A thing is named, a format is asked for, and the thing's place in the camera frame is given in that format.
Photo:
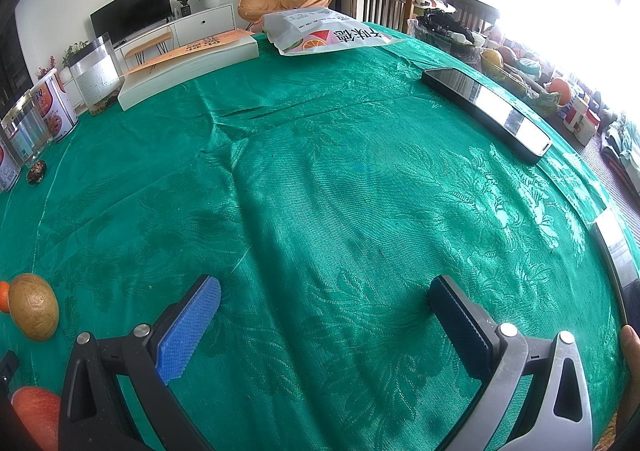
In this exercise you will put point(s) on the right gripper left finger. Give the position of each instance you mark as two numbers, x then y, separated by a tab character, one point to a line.
94	412

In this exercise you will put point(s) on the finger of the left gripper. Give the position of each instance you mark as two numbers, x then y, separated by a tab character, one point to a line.
8	366

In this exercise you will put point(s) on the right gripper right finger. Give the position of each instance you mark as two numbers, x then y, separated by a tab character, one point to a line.
556	413

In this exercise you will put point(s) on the person's right hand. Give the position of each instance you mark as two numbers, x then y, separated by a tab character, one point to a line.
630	344

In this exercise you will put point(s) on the large red apple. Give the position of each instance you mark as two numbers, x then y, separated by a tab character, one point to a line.
39	411

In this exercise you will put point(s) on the green-brown round fruit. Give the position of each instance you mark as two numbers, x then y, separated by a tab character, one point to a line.
33	307

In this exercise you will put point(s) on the far small orange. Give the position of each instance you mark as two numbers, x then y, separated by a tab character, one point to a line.
4	297

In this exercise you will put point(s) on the small dark fruit by cans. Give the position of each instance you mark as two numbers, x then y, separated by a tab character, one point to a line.
36	173

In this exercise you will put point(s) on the glass jar teal label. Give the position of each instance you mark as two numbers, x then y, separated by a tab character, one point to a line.
27	133

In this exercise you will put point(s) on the right red-labelled tin can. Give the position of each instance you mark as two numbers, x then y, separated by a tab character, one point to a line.
50	97

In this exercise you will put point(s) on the red flower vase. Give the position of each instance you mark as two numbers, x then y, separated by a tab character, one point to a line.
42	71

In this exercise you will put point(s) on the white flat box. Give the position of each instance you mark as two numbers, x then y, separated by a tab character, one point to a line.
185	63

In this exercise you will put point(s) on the black-lidded clear canister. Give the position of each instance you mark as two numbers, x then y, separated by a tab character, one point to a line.
97	74

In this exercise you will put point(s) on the green satin tablecloth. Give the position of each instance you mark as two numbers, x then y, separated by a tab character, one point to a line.
324	192

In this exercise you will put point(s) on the small wooden side table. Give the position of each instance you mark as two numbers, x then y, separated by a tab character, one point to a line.
149	50

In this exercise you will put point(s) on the tray of toys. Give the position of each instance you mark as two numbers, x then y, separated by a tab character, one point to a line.
549	95

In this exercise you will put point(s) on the black television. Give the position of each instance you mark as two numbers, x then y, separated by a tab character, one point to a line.
120	19

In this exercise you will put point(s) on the white plastic snack bag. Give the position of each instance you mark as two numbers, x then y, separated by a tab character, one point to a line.
319	30

